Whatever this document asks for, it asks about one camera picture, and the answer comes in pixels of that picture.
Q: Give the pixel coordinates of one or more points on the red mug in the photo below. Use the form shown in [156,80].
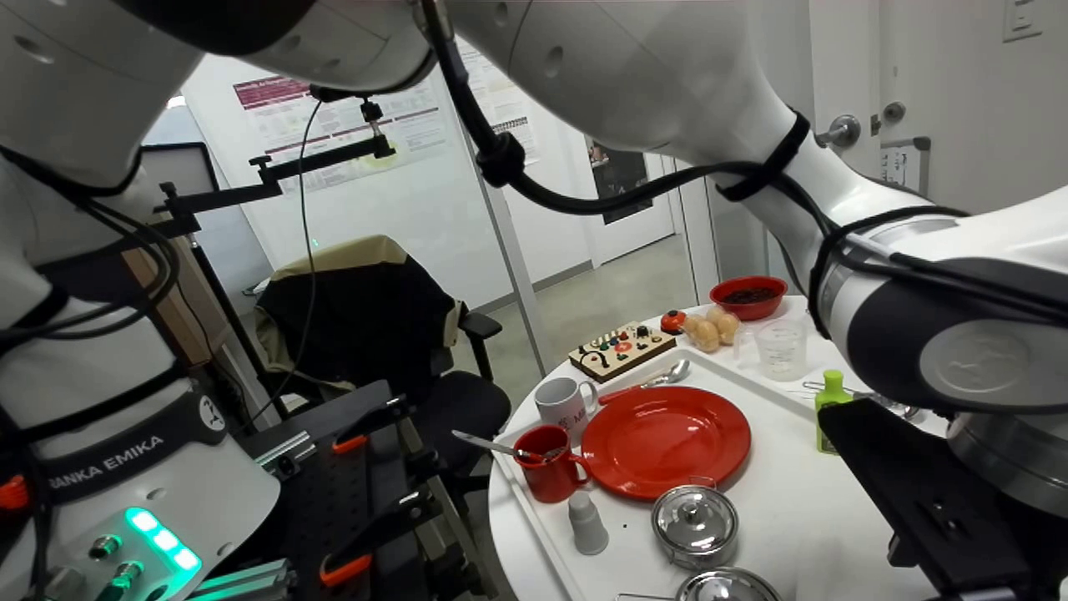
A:
[550,462]

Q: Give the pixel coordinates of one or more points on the black office chair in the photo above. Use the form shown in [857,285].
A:
[371,315]

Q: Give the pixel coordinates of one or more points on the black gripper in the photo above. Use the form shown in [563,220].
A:
[967,536]

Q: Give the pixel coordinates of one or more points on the small steel pot with handle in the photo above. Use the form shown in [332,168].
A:
[716,586]

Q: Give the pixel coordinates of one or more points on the bread rolls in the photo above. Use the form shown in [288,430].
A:
[713,330]

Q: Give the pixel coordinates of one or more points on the small steel lidded pot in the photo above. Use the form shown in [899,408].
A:
[695,528]

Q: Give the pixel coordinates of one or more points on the white mug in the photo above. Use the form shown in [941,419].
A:
[567,401]

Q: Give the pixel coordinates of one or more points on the red bowl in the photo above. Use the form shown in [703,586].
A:
[750,298]

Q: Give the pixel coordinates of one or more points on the green bottle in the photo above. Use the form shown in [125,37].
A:
[832,393]

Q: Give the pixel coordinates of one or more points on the clear plastic cup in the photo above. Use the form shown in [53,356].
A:
[782,348]

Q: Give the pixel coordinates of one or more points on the red plate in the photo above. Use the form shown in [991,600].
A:
[651,439]

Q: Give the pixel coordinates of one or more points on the robot control base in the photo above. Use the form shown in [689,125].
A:
[123,502]

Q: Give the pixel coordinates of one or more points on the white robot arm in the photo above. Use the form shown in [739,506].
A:
[927,303]

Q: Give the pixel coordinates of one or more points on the metal knife in mug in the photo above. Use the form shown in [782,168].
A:
[493,444]

